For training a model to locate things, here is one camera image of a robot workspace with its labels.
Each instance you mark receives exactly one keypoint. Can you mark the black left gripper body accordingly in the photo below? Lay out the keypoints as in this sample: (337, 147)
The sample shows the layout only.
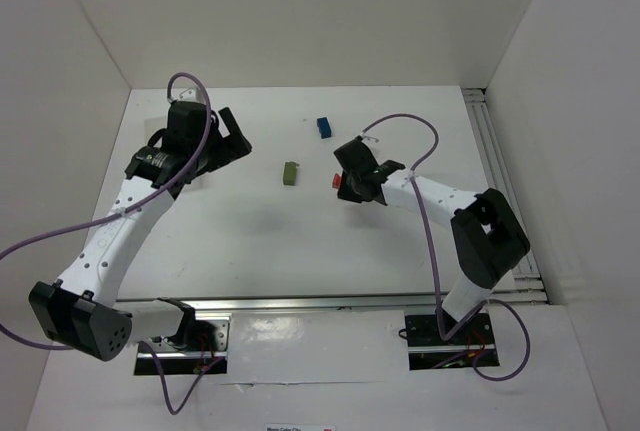
(226, 140)

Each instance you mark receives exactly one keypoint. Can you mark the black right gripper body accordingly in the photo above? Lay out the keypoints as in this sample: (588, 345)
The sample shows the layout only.
(353, 177)

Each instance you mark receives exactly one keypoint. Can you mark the red wood block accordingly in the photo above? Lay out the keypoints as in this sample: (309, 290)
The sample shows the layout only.
(336, 181)

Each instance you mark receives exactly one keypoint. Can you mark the green arch wood block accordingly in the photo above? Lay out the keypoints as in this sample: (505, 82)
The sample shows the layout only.
(290, 172)

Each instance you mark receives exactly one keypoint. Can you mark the blue wood block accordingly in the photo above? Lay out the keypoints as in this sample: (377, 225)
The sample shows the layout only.
(324, 127)

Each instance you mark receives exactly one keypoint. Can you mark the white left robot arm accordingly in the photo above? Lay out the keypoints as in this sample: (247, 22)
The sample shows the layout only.
(78, 310)

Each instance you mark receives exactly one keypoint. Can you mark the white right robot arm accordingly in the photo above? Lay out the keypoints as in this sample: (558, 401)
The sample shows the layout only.
(488, 237)

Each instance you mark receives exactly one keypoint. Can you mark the white paper label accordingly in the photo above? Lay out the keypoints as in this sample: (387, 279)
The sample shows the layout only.
(296, 427)

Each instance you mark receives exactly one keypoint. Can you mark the aluminium front rail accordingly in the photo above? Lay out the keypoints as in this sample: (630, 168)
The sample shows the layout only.
(298, 304)

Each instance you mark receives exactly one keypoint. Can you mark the aluminium side rail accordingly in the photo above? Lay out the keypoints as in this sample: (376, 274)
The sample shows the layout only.
(527, 277)

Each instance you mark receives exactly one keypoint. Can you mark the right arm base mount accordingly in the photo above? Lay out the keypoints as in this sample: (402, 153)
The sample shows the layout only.
(427, 350)

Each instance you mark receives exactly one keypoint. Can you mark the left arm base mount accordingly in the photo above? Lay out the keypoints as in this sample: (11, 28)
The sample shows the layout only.
(205, 348)

